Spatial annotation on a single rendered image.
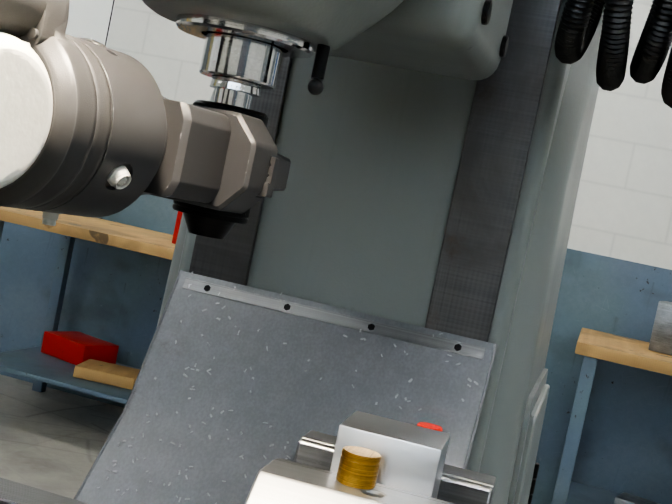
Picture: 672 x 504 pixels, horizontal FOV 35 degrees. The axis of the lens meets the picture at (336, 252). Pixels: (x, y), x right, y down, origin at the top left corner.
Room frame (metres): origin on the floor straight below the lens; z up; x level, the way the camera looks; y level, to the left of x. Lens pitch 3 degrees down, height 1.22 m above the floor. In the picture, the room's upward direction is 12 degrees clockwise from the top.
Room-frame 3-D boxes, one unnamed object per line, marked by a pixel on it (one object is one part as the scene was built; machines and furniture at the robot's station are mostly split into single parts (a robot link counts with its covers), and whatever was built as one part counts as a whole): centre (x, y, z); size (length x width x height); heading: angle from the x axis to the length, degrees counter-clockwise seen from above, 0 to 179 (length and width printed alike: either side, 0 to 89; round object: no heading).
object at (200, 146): (0.58, 0.12, 1.23); 0.13 x 0.12 x 0.10; 61
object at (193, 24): (0.66, 0.08, 1.31); 0.09 x 0.09 x 0.01
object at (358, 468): (0.59, -0.04, 1.08); 0.02 x 0.02 x 0.02
